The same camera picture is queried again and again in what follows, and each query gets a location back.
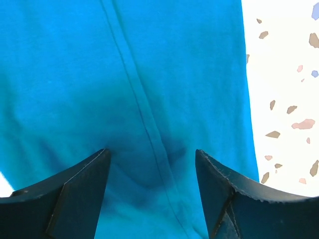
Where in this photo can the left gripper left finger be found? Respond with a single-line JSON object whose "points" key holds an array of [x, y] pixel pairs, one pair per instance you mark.
{"points": [[64, 206]]}

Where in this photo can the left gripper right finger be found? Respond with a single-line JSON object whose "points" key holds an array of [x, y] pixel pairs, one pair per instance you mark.
{"points": [[237, 207]]}

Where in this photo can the blue t-shirt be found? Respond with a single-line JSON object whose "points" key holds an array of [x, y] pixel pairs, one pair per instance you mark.
{"points": [[150, 80]]}

